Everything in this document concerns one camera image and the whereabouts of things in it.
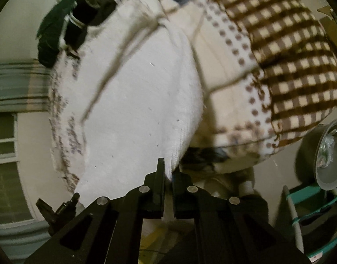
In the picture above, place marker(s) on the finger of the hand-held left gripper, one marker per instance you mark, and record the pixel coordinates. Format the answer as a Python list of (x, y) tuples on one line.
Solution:
[(68, 205), (46, 211)]

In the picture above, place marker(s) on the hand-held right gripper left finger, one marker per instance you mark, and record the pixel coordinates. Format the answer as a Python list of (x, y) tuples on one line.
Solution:
[(159, 181)]

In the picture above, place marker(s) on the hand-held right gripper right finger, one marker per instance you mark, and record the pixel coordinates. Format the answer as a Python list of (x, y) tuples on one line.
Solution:
[(177, 187)]

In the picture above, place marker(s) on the white towel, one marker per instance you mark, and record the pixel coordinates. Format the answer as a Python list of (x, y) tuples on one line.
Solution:
[(135, 99)]

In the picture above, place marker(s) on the window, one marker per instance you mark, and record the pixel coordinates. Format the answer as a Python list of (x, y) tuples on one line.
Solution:
[(6, 170)]

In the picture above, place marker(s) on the striped grey curtain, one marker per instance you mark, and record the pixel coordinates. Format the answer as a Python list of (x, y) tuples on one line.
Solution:
[(18, 85)]

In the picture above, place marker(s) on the teal and white rack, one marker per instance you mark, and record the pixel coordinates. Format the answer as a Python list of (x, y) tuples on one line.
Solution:
[(309, 211)]

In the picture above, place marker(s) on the grey round basin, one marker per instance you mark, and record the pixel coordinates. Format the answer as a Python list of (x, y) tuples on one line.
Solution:
[(326, 156)]

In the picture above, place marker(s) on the dark green garment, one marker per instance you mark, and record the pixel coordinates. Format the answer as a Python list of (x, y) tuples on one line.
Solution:
[(51, 37)]

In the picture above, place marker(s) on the brown checkered dotted blanket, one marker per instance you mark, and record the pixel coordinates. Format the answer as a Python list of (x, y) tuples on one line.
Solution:
[(289, 60)]

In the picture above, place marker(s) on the black garment with white stripes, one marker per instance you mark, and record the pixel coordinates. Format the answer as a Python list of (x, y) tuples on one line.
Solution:
[(86, 11)]

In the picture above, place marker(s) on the cardboard box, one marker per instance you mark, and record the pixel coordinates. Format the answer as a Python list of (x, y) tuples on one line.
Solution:
[(333, 30)]

